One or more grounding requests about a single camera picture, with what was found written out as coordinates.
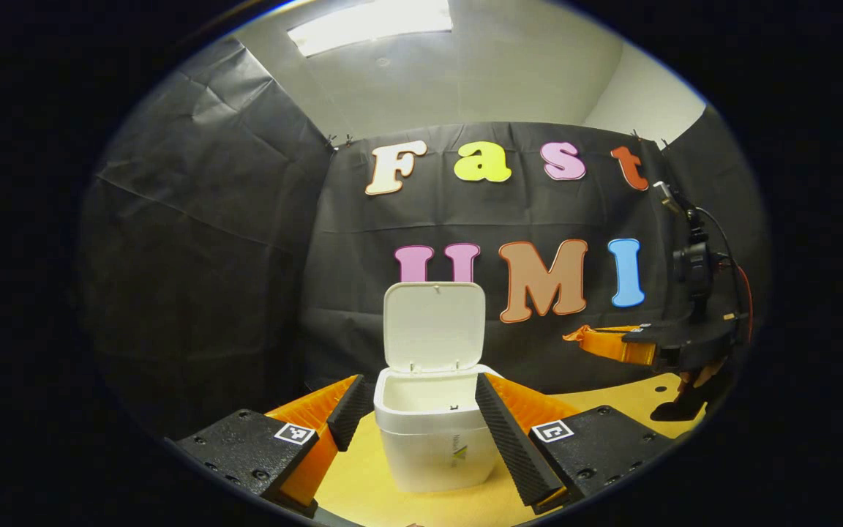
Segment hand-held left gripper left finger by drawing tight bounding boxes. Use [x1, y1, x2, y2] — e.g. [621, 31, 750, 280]
[173, 373, 376, 517]

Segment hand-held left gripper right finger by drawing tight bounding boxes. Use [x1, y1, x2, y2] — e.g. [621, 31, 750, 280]
[474, 371, 678, 515]

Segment white desktop garbage bin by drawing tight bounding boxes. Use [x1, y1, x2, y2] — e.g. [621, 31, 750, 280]
[374, 281, 503, 493]

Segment wooden desktop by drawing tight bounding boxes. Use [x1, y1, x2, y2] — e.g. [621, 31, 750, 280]
[264, 372, 708, 527]

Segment black backdrop cloth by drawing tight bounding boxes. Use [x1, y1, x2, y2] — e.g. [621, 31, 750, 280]
[81, 37, 770, 440]

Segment ceiling light panel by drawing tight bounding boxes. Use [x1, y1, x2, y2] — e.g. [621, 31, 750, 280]
[288, 0, 454, 58]

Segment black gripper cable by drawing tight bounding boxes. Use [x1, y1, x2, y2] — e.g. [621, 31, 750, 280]
[696, 207, 748, 323]

